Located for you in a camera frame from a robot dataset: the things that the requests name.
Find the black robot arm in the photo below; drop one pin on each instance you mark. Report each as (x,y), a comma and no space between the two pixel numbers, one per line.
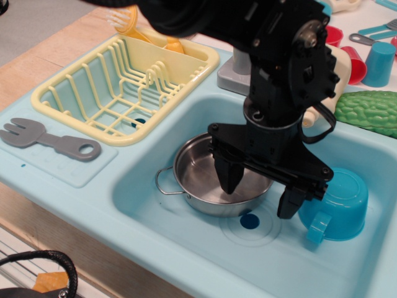
(292,69)

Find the small steel pan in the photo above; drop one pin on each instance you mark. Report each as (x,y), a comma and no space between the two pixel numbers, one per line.
(194,171)

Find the black device base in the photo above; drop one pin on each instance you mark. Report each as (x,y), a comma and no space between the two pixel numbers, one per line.
(15,292)

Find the grey toy faucet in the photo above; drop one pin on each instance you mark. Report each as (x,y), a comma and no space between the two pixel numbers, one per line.
(235,74)

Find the yellow dish brush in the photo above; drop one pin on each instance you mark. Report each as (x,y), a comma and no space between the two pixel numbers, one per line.
(124,21)

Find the blue toy spatula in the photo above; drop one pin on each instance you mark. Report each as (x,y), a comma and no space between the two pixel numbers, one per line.
(387,30)

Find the grey toy utensil handle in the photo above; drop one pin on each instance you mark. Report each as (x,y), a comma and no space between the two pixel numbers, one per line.
(361,39)

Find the cream toy object top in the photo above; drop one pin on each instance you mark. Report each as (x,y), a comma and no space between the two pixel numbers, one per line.
(343,5)

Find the green bumpy toy gourd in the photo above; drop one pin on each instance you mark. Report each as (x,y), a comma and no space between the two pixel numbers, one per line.
(370,110)

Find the grey plastic toy fork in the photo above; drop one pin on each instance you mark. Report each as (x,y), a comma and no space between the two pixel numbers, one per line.
(23,133)

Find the blue plastic cup with handle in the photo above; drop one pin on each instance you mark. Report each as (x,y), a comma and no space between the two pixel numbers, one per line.
(340,215)

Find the blue plastic tumbler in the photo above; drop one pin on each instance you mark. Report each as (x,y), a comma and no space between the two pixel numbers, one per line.
(379,64)

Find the red plastic bowl cup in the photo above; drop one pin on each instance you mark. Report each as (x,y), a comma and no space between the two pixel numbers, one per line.
(334,36)

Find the yellow plastic drying rack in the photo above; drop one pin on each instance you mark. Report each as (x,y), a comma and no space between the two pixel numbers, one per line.
(121,90)

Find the toy knife yellow handle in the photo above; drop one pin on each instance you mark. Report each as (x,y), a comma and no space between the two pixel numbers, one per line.
(174,44)

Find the light blue toy sink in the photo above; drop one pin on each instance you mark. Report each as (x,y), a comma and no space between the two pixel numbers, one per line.
(115,200)

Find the cream plastic detergent bottle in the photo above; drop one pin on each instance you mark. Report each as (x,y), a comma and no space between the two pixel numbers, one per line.
(343,69)

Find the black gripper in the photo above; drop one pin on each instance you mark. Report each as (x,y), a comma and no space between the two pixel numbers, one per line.
(279,153)

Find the orange tape piece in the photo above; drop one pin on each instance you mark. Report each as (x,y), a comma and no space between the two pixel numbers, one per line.
(46,282)

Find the blue plastic plate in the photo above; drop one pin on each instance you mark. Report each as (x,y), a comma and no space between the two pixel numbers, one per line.
(327,9)

